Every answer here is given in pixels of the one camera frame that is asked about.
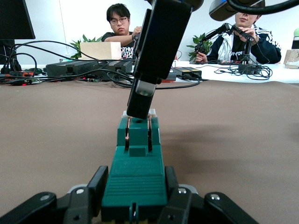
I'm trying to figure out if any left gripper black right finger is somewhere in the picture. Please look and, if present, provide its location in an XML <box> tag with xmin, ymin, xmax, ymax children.
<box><xmin>158</xmin><ymin>166</ymin><xmax>260</xmax><ymax>224</ymax></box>

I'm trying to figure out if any black computer monitor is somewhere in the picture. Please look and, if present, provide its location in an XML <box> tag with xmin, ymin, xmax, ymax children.
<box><xmin>0</xmin><ymin>0</ymin><xmax>36</xmax><ymax>68</ymax></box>

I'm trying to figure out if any cardboard box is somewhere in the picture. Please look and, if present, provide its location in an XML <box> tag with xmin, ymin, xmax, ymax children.
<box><xmin>79</xmin><ymin>42</ymin><xmax>122</xmax><ymax>60</ymax></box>

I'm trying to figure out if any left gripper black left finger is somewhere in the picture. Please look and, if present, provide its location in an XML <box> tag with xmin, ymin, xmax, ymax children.
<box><xmin>0</xmin><ymin>165</ymin><xmax>109</xmax><ymax>224</ymax></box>

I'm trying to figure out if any black power supply box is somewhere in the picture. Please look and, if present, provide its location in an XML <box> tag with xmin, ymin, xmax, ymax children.
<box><xmin>107</xmin><ymin>61</ymin><xmax>136</xmax><ymax>76</ymax></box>
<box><xmin>45</xmin><ymin>61</ymin><xmax>103</xmax><ymax>77</ymax></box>

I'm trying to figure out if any black tangled cable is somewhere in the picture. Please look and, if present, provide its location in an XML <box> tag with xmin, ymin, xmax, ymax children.
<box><xmin>203</xmin><ymin>62</ymin><xmax>273</xmax><ymax>82</ymax></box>

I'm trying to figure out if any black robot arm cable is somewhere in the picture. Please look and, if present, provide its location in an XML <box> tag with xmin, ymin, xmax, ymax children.
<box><xmin>228</xmin><ymin>0</ymin><xmax>299</xmax><ymax>15</ymax></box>

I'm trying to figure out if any green white bottle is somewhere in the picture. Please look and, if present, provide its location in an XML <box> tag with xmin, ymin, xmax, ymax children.
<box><xmin>292</xmin><ymin>28</ymin><xmax>299</xmax><ymax>51</ymax></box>

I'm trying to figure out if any man with glasses black shirt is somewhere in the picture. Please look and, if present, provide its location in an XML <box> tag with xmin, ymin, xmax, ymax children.
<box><xmin>100</xmin><ymin>3</ymin><xmax>143</xmax><ymax>59</ymax></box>

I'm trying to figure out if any green load switch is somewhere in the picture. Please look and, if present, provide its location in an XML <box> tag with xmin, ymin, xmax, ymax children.
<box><xmin>101</xmin><ymin>108</ymin><xmax>169</xmax><ymax>224</ymax></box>

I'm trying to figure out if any person in navy white jacket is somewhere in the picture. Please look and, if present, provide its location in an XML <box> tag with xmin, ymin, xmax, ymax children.
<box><xmin>195</xmin><ymin>9</ymin><xmax>282</xmax><ymax>65</ymax></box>

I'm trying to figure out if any black cable bundle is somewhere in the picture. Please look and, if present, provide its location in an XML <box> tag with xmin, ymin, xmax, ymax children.
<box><xmin>0</xmin><ymin>40</ymin><xmax>108</xmax><ymax>86</ymax></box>

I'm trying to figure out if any green potted plant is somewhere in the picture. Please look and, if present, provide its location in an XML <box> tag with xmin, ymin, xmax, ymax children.
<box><xmin>70</xmin><ymin>34</ymin><xmax>105</xmax><ymax>59</ymax></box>
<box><xmin>186</xmin><ymin>33</ymin><xmax>214</xmax><ymax>63</ymax></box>

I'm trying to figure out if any cardboard stand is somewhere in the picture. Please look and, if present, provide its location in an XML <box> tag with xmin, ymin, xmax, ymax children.
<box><xmin>284</xmin><ymin>49</ymin><xmax>299</xmax><ymax>70</ymax></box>

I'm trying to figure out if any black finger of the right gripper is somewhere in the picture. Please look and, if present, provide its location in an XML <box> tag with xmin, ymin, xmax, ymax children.
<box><xmin>127</xmin><ymin>0</ymin><xmax>192</xmax><ymax>119</ymax></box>
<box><xmin>132</xmin><ymin>8</ymin><xmax>152</xmax><ymax>79</ymax></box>

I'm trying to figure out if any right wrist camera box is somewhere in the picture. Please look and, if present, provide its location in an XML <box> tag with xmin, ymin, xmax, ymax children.
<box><xmin>208</xmin><ymin>0</ymin><xmax>266</xmax><ymax>22</ymax></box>

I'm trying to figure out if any black box yellow label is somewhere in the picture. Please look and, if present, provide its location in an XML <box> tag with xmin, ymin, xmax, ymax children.
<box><xmin>173</xmin><ymin>67</ymin><xmax>203</xmax><ymax>79</ymax></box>

